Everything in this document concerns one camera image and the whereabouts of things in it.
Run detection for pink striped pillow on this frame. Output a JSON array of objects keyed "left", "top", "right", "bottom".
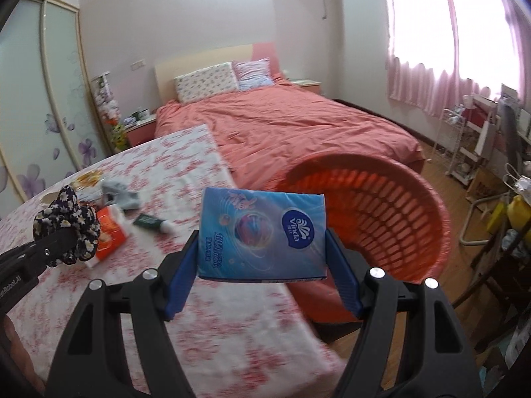
[{"left": 232, "top": 59, "right": 274, "bottom": 91}]

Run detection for wardrobe with purple flower doors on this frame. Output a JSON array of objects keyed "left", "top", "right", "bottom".
[{"left": 0, "top": 0, "right": 113, "bottom": 216}]

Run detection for shelf with plush toys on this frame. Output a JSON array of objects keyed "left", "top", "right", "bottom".
[{"left": 91, "top": 72, "right": 127, "bottom": 152}]

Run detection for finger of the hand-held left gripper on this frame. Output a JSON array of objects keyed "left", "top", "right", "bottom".
[{"left": 0, "top": 227, "right": 79, "bottom": 266}]

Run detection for orange plastic laundry basket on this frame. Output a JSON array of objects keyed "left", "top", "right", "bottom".
[{"left": 265, "top": 153, "right": 453, "bottom": 324}]

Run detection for pink curtain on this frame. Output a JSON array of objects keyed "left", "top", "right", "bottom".
[{"left": 379, "top": 0, "right": 531, "bottom": 119}]

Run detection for yellow plastic bottle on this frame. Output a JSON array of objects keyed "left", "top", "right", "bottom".
[{"left": 487, "top": 197, "right": 527, "bottom": 233}]

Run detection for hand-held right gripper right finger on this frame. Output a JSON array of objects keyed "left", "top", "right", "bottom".
[{"left": 325, "top": 227, "right": 486, "bottom": 398}]

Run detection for orange tissue pack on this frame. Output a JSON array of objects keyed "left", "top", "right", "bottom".
[{"left": 85, "top": 205, "right": 129, "bottom": 268}]

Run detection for person's left forearm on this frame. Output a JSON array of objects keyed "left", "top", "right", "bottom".
[{"left": 0, "top": 313, "right": 44, "bottom": 392}]

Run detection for green and white tube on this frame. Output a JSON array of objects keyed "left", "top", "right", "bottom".
[{"left": 133, "top": 213, "right": 175, "bottom": 235}]

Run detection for white wire rack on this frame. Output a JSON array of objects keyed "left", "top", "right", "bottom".
[{"left": 433, "top": 105, "right": 498, "bottom": 187}]

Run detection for pink floral blanket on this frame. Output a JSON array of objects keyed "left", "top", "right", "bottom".
[{"left": 0, "top": 124, "right": 349, "bottom": 398}]

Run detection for white floral pillow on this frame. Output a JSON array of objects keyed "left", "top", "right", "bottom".
[{"left": 173, "top": 62, "right": 240, "bottom": 103}]

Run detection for yellow foil snack bag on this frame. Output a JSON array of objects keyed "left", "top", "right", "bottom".
[{"left": 70, "top": 171, "right": 104, "bottom": 204}]

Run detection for pink nightstand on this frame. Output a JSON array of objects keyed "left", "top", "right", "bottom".
[
  {"left": 290, "top": 79, "right": 322, "bottom": 96},
  {"left": 124, "top": 114, "right": 157, "bottom": 148}
]

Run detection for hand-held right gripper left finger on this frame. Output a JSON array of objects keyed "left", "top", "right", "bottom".
[{"left": 45, "top": 228, "right": 208, "bottom": 398}]

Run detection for bed with coral quilt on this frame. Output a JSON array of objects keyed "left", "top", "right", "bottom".
[{"left": 153, "top": 72, "right": 426, "bottom": 191}]

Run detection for dark floral scrunchie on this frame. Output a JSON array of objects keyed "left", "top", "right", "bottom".
[{"left": 33, "top": 184, "right": 102, "bottom": 268}]

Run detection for white metal chair frame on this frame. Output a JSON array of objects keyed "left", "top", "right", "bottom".
[{"left": 460, "top": 199, "right": 498, "bottom": 245}]

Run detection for beige headboard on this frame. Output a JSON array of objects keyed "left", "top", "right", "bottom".
[{"left": 154, "top": 43, "right": 276, "bottom": 102}]

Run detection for blue tissue pack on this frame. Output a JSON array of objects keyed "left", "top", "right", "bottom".
[{"left": 195, "top": 186, "right": 329, "bottom": 286}]

